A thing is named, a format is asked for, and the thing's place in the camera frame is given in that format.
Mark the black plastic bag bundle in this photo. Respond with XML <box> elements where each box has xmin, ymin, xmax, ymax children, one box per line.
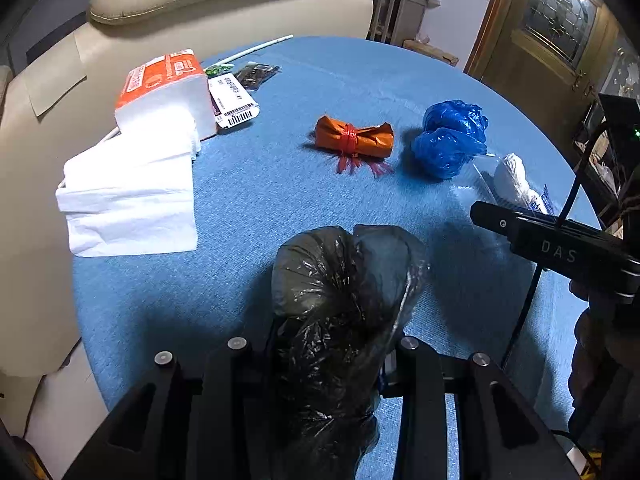
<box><xmin>267</xmin><ymin>224</ymin><xmax>428</xmax><ymax>479</ymax></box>

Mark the person right hand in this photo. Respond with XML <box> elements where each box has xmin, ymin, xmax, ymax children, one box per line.
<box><xmin>568</xmin><ymin>281</ymin><xmax>639</xmax><ymax>440</ymax></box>

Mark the white plastic bag bundle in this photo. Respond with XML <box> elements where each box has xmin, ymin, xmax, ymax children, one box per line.
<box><xmin>494</xmin><ymin>153</ymin><xmax>548</xmax><ymax>214</ymax></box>

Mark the clear plastic tray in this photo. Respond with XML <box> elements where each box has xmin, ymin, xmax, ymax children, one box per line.
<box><xmin>451</xmin><ymin>154</ymin><xmax>499</xmax><ymax>211</ymax></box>

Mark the blue foil snack wrapper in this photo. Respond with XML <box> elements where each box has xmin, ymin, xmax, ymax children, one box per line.
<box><xmin>540</xmin><ymin>184</ymin><xmax>555</xmax><ymax>216</ymax></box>

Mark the blue plastic bag bundle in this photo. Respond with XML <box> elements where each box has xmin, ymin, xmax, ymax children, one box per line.
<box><xmin>411</xmin><ymin>100</ymin><xmax>488</xmax><ymax>180</ymax></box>

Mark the orange plastic bag bundle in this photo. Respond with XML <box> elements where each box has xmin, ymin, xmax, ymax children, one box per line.
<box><xmin>314</xmin><ymin>115</ymin><xmax>395</xmax><ymax>178</ymax></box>

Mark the brown wooden door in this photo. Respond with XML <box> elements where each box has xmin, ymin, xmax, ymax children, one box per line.
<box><xmin>464</xmin><ymin>0</ymin><xmax>623</xmax><ymax>165</ymax></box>

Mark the blue tablecloth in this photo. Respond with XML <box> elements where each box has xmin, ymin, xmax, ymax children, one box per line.
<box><xmin>71</xmin><ymin>34</ymin><xmax>601</xmax><ymax>480</ymax></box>

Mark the wooden radiator cabinet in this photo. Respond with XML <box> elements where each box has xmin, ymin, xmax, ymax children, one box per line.
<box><xmin>367</xmin><ymin>0</ymin><xmax>442</xmax><ymax>47</ymax></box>

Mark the white tissue paper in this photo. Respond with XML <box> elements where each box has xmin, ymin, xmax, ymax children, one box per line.
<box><xmin>55</xmin><ymin>105</ymin><xmax>198</xmax><ymax>258</ymax></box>

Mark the dark snack packet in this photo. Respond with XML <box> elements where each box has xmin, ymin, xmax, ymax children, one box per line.
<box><xmin>234</xmin><ymin>62</ymin><xmax>280</xmax><ymax>92</ymax></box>

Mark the white barcode card box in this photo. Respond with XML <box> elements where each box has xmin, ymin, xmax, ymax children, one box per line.
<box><xmin>208</xmin><ymin>74</ymin><xmax>260</xmax><ymax>129</ymax></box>

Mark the green wrapper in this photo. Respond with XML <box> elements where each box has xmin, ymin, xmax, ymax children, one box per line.
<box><xmin>204</xmin><ymin>63</ymin><xmax>234</xmax><ymax>79</ymax></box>

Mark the orange white tissue pack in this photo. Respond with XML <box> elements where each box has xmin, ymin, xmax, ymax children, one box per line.
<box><xmin>114</xmin><ymin>49</ymin><xmax>217</xmax><ymax>152</ymax></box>

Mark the beige leather sofa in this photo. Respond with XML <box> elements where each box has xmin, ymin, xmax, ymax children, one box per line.
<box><xmin>1</xmin><ymin>0</ymin><xmax>373</xmax><ymax>377</ymax></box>

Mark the black cable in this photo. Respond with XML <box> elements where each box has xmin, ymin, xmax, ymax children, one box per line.
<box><xmin>499</xmin><ymin>119</ymin><xmax>609</xmax><ymax>371</ymax></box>

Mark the cardboard box by wall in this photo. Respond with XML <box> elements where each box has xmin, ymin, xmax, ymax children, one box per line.
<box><xmin>402</xmin><ymin>39</ymin><xmax>459</xmax><ymax>67</ymax></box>

